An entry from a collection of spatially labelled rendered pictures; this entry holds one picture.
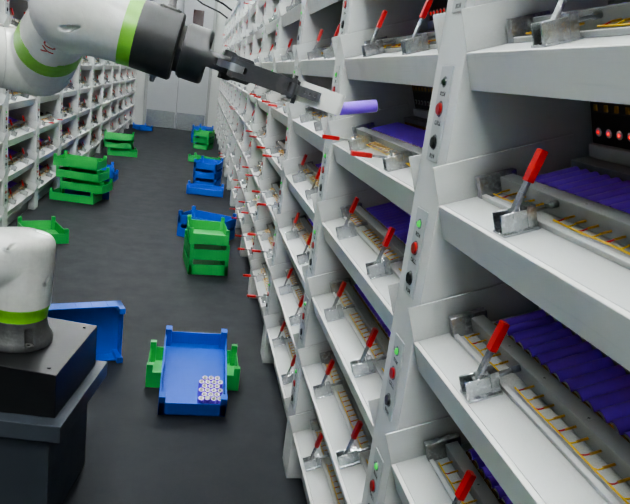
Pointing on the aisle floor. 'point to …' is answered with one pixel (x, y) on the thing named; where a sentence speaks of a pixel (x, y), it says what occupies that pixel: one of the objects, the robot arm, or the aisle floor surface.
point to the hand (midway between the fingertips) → (318, 97)
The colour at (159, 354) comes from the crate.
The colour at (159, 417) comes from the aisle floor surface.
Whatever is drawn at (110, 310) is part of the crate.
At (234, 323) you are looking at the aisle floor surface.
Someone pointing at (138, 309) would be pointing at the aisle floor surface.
